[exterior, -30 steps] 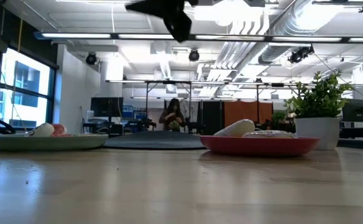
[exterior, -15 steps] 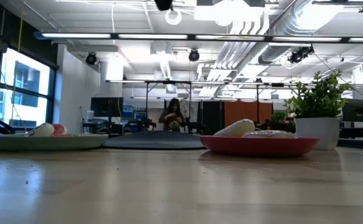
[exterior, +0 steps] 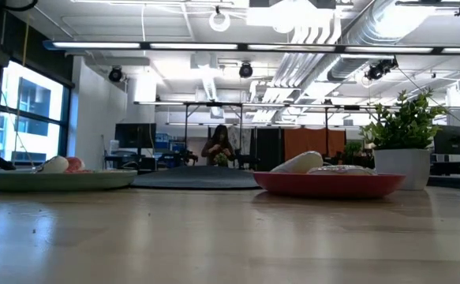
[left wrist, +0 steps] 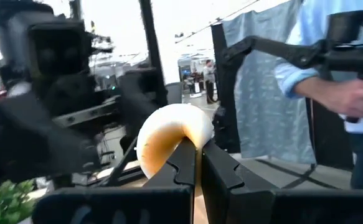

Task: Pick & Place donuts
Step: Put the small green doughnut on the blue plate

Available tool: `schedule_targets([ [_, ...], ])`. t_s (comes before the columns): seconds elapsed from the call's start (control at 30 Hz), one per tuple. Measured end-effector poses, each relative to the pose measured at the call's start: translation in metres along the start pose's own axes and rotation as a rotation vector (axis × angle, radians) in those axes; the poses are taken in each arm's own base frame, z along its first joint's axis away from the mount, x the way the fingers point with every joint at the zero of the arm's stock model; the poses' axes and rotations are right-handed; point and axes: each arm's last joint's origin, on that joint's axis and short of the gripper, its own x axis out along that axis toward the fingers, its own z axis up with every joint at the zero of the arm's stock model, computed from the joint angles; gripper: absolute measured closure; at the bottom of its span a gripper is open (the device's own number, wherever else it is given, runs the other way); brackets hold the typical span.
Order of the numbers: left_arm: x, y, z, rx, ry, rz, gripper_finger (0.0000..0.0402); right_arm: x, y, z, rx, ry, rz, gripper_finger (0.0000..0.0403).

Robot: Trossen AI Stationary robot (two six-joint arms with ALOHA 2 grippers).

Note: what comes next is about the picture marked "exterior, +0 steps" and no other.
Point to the lavender iced sprinkle donut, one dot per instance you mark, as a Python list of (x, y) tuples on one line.
[(342, 170)]

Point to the large window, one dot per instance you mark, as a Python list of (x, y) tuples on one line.
[(32, 130)]

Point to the pale blue plate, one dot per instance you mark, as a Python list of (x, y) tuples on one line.
[(56, 181)]

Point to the black computer monitor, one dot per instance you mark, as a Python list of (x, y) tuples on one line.
[(135, 136), (450, 140)]

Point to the black ceiling spotlight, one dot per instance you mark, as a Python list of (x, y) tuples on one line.
[(245, 70), (379, 70), (115, 74)]

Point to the dark round mat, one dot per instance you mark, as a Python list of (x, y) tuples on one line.
[(198, 177)]

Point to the person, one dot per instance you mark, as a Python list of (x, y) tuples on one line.
[(218, 148)]

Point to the overhead LED light bar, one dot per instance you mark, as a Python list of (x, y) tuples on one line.
[(194, 46)]

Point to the black hanging cloth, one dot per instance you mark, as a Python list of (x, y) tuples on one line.
[(269, 146)]

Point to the orange hanging cloth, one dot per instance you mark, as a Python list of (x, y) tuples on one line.
[(312, 142)]

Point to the pink plate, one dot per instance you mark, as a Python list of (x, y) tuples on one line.
[(328, 187)]

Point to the small background green plant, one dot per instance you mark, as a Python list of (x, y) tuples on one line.
[(352, 149)]

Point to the green plant in white pot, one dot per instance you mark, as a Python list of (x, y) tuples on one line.
[(401, 169)]

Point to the dark background desk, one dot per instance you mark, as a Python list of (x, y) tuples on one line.
[(450, 165)]

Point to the black background rig frame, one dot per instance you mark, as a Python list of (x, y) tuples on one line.
[(214, 104)]

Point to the silver ventilation duct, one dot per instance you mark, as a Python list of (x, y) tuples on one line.
[(371, 23)]

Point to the black aluminium table frame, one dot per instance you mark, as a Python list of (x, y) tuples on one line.
[(458, 181)]

